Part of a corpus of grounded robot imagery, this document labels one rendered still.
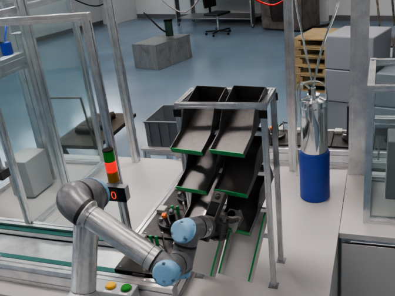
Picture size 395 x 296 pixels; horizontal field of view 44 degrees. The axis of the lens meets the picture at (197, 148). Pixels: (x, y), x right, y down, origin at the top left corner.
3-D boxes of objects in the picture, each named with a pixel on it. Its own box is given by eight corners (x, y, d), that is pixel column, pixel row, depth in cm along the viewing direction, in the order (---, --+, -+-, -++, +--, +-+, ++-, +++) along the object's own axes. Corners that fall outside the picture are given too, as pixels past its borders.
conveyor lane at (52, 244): (169, 297, 203) (166, 278, 198) (7, 271, 231) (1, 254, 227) (193, 255, 227) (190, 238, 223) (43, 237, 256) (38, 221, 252)
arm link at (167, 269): (50, 177, 149) (184, 266, 138) (69, 174, 159) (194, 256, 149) (34, 209, 151) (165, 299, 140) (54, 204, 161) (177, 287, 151)
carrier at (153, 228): (188, 244, 220) (184, 220, 215) (140, 238, 229) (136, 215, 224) (204, 215, 241) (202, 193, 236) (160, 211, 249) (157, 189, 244)
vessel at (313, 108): (326, 157, 245) (326, 84, 230) (298, 155, 250) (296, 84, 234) (329, 145, 257) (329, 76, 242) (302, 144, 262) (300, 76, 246)
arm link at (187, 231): (166, 241, 155) (171, 215, 154) (184, 236, 164) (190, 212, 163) (186, 249, 150) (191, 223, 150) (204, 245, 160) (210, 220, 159)
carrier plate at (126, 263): (166, 279, 199) (166, 275, 198) (114, 272, 207) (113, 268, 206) (187, 245, 219) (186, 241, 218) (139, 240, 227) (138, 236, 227)
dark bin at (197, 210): (211, 232, 185) (206, 221, 180) (182, 225, 191) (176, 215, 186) (237, 175, 200) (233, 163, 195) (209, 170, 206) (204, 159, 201)
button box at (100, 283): (132, 308, 193) (130, 295, 191) (87, 300, 200) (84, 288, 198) (140, 296, 199) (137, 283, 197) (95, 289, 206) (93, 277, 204)
